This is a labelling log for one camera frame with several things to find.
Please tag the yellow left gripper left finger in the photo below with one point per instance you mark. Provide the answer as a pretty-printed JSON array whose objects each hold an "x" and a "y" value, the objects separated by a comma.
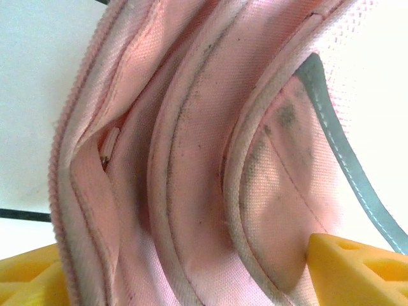
[{"x": 28, "y": 280}]

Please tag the pink backpack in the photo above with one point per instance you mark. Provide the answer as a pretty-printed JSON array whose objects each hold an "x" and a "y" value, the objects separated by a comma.
[{"x": 207, "y": 143}]

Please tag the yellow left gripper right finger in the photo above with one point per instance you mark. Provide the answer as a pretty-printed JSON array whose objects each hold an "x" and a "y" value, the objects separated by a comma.
[{"x": 360, "y": 277}]

